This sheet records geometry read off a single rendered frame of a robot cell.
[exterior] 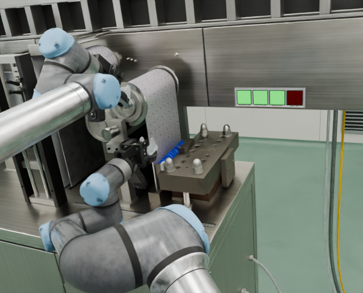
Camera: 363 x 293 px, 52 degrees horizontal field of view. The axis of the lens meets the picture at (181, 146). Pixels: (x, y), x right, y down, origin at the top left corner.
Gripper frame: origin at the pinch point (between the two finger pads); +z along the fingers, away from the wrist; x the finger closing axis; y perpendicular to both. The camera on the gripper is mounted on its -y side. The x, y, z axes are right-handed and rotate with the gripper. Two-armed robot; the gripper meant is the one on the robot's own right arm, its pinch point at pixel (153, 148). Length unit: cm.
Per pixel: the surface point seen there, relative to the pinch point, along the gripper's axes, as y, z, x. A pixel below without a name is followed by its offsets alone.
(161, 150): -2.8, 4.8, -0.2
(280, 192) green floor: -109, 166, -13
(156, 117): 9.5, 4.6, -0.3
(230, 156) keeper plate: -8.1, 14.9, -21.9
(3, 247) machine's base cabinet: -30, -29, 51
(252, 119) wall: -83, 263, 33
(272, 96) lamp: 10.1, 29.4, -34.3
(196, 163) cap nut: -2.5, -3.5, -16.9
